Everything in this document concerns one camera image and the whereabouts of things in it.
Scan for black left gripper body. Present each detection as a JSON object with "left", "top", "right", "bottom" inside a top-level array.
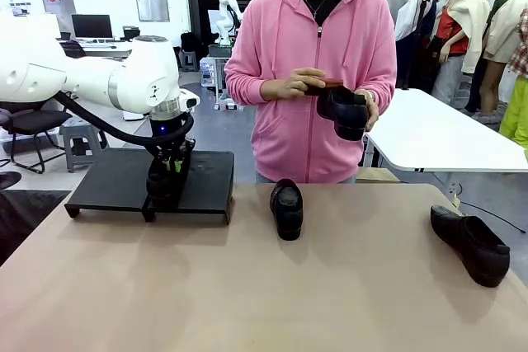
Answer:
[{"left": 148, "top": 115, "right": 196, "bottom": 162}]

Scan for black chunky platform shoe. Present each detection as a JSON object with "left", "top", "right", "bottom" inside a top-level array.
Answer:
[
  {"left": 146, "top": 162, "right": 182, "bottom": 201},
  {"left": 270, "top": 178, "right": 304, "bottom": 241}
]

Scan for dark red phone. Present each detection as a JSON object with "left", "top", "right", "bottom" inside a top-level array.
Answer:
[{"left": 304, "top": 77, "right": 346, "bottom": 97}]

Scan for black leather loafer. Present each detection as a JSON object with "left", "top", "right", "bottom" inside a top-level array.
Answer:
[
  {"left": 316, "top": 86, "right": 370, "bottom": 142},
  {"left": 430, "top": 204, "right": 512, "bottom": 289}
]

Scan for person's left forearm pink sleeve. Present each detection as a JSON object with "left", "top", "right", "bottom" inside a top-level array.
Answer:
[{"left": 362, "top": 71, "right": 398, "bottom": 101}]

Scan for person's right forearm pink sleeve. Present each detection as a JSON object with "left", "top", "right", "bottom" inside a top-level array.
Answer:
[{"left": 224, "top": 67, "right": 273, "bottom": 106}]

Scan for person's right hand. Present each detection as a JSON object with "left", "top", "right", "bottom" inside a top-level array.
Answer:
[{"left": 262, "top": 67, "right": 328, "bottom": 102}]

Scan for person's left hand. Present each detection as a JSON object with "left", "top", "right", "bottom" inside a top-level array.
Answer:
[{"left": 353, "top": 88, "right": 380, "bottom": 134}]

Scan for lit computer case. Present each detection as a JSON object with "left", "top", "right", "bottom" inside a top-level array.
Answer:
[{"left": 200, "top": 57, "right": 226, "bottom": 89}]

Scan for black plastic stool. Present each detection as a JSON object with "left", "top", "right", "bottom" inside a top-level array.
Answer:
[{"left": 181, "top": 50, "right": 200, "bottom": 73}]

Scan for grey plastic stool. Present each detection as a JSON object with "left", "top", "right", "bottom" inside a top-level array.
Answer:
[{"left": 59, "top": 116, "right": 109, "bottom": 174}]

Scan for black backpack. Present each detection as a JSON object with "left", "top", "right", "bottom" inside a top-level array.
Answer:
[{"left": 180, "top": 31, "right": 203, "bottom": 53}]

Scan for white office desk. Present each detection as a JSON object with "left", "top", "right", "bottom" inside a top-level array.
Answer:
[{"left": 57, "top": 38, "right": 133, "bottom": 59}]

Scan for black mesh office chair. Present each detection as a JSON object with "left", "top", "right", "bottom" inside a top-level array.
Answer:
[
  {"left": 61, "top": 40, "right": 87, "bottom": 59},
  {"left": 0, "top": 102, "right": 73, "bottom": 174}
]

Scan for black computer monitor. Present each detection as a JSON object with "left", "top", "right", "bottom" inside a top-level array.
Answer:
[{"left": 71, "top": 14, "right": 114, "bottom": 39}]

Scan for person in pink hoodie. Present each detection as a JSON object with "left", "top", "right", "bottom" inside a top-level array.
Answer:
[{"left": 224, "top": 0, "right": 398, "bottom": 185}]

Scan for grey cabinet with red stickers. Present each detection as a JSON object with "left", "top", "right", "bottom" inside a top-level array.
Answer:
[{"left": 40, "top": 0, "right": 78, "bottom": 34}]

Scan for white side table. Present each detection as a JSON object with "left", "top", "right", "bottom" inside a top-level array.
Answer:
[{"left": 365, "top": 88, "right": 528, "bottom": 172}]

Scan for mannequin in grey shirt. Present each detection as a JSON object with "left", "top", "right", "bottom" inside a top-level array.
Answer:
[{"left": 379, "top": 0, "right": 412, "bottom": 40}]

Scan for mannequin in white navy garment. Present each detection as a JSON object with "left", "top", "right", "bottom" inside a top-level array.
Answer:
[{"left": 394, "top": 0, "right": 438, "bottom": 90}]

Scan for grey mannequin base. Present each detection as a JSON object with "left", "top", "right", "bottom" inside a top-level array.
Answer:
[{"left": 469, "top": 110, "right": 502, "bottom": 126}]

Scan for mannequin red top cream jacket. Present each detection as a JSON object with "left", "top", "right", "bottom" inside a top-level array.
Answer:
[{"left": 431, "top": 0, "right": 491, "bottom": 96}]

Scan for mannequin plaid shirt green trousers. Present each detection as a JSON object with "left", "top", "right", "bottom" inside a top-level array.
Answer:
[{"left": 498, "top": 9, "right": 528, "bottom": 149}]

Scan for figure in green shirt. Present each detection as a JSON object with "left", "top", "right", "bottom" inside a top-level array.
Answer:
[{"left": 486, "top": 0, "right": 515, "bottom": 40}]

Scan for mannequin bucket hat cream coat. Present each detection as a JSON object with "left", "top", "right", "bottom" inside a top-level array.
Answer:
[{"left": 480, "top": 0, "right": 528, "bottom": 116}]

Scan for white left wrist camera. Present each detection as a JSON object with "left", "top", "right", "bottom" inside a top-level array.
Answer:
[{"left": 177, "top": 87, "right": 201, "bottom": 109}]

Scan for black left arm hose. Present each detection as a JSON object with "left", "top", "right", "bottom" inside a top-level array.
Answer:
[{"left": 52, "top": 91, "right": 195, "bottom": 151}]

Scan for silver cross necklace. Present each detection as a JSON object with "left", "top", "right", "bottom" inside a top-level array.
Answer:
[{"left": 299, "top": 0, "right": 333, "bottom": 19}]

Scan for thin black cable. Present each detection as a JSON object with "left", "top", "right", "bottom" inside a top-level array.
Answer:
[{"left": 459, "top": 200, "right": 527, "bottom": 234}]

